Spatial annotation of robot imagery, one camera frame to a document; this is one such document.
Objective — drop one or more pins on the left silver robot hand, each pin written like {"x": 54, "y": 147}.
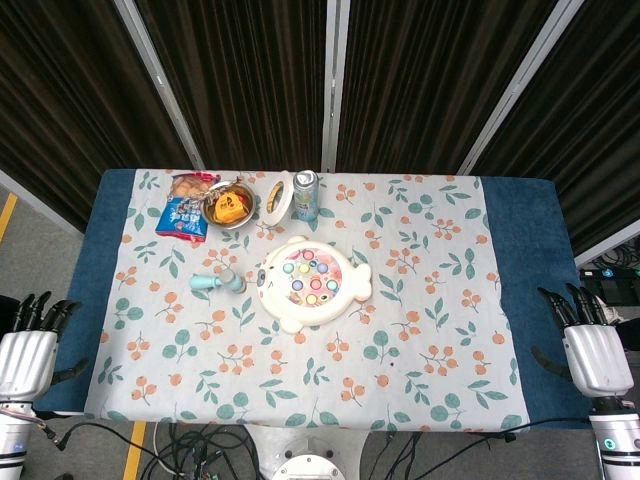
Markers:
{"x": 27, "y": 360}

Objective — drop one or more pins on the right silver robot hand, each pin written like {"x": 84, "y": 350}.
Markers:
{"x": 597, "y": 357}

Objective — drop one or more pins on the teal toy mallet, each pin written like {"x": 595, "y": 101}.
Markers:
{"x": 205, "y": 282}

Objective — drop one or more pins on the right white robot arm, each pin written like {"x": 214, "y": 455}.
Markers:
{"x": 617, "y": 440}

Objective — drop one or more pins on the white whack-a-mole toy board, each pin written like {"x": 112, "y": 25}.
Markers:
{"x": 280, "y": 305}

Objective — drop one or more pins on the black electronic box with cables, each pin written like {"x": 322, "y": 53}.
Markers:
{"x": 607, "y": 280}

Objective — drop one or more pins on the blue table cover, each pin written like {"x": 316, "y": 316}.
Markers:
{"x": 530, "y": 250}

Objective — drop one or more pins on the floral tablecloth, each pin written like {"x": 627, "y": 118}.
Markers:
{"x": 400, "y": 325}

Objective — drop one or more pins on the blue snack bag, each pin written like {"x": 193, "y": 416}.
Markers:
{"x": 175, "y": 220}

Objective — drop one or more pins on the dark brown curtain panel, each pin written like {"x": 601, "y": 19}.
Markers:
{"x": 425, "y": 75}
{"x": 240, "y": 75}
{"x": 60, "y": 100}
{"x": 590, "y": 125}

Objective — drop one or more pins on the orange packet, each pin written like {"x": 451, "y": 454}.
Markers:
{"x": 227, "y": 207}

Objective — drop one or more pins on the metal bowl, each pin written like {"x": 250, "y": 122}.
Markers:
{"x": 250, "y": 207}

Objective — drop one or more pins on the white tape roll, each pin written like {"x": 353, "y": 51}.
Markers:
{"x": 280, "y": 212}

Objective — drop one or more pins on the light blue drink can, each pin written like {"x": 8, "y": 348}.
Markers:
{"x": 304, "y": 200}

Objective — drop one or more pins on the aluminium screen post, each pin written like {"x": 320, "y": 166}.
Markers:
{"x": 607, "y": 251}
{"x": 334, "y": 75}
{"x": 150, "y": 65}
{"x": 520, "y": 85}
{"x": 35, "y": 200}

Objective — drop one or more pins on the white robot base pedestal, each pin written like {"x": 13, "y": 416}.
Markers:
{"x": 310, "y": 467}

